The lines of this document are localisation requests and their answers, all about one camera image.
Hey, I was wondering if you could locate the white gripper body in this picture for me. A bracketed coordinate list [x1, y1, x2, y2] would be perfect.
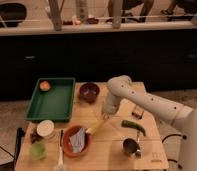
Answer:
[102, 93, 121, 115]

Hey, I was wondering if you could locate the yellow banana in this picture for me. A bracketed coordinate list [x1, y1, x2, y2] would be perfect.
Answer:
[86, 120, 105, 134]

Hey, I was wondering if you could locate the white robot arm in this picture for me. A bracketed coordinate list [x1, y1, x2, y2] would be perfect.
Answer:
[102, 75, 197, 171]

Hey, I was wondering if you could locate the green cucumber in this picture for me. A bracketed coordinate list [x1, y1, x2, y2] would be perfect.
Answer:
[121, 120, 146, 136]

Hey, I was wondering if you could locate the dark red bowl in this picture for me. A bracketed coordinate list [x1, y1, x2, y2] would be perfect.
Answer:
[79, 82, 100, 103]

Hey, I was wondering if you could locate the small brown box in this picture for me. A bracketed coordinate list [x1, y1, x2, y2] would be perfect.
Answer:
[132, 105, 144, 119]

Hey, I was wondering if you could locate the small metal cup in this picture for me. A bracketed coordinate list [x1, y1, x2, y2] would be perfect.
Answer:
[123, 138, 141, 157]

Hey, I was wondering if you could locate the crumpled grey cloth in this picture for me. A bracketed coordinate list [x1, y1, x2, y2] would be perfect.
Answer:
[69, 128, 85, 153]

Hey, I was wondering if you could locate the orange plate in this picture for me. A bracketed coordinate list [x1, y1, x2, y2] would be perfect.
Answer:
[62, 125, 91, 158]

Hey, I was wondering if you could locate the metal spoon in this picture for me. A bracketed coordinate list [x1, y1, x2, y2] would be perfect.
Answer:
[136, 131, 141, 158]

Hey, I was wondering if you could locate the green plastic tray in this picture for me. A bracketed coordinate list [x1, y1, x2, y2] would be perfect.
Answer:
[25, 77, 75, 122]

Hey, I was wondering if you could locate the orange fruit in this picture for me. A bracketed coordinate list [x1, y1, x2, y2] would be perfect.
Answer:
[39, 81, 51, 91]

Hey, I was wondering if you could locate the white plastic fork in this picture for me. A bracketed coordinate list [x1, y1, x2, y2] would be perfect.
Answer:
[54, 130, 64, 171]

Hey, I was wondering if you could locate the green plastic cup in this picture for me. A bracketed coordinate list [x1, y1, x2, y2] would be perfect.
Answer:
[29, 142, 46, 160]

